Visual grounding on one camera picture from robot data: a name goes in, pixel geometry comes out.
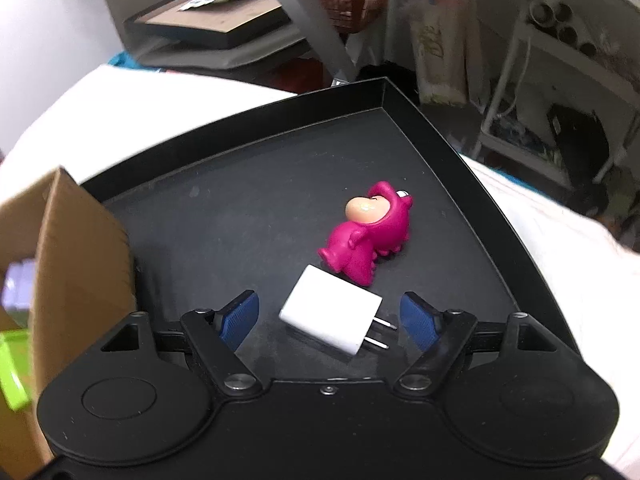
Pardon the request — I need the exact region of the black picture frame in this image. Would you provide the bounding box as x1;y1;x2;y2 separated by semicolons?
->
123;0;293;51

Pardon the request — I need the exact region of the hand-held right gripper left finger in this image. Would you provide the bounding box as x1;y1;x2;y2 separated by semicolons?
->
100;290;263;401

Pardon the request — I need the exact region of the lavender toy sofa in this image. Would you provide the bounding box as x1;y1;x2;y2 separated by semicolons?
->
2;259;37;311

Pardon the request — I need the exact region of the white storage rack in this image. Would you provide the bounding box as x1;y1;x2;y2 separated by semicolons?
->
470;0;640;186

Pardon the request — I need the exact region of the black bag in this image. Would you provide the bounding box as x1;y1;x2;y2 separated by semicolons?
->
547;102;611;181

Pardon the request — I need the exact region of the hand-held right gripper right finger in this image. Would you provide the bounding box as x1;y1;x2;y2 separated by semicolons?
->
395;291;566;400

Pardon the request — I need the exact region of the brown cardboard box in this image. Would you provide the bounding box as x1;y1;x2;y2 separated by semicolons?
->
0;166;138;480

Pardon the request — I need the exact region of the grey desk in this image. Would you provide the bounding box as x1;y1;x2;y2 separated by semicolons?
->
245;0;361;86

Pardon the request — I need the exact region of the black tray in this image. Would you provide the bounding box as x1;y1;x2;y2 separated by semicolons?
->
80;76;583;381

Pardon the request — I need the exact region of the pink dinosaur figurine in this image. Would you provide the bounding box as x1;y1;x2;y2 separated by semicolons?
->
318;181;415;288

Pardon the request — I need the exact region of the green cube box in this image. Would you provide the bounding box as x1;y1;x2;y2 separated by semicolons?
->
0;330;32;411

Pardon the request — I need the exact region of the white charger plug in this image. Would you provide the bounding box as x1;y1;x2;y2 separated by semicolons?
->
278;265;398;358

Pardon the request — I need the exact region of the white tote bag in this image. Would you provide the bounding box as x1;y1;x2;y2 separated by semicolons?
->
410;0;481;106

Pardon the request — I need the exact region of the red plastic basket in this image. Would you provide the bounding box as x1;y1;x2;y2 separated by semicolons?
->
315;0;396;33

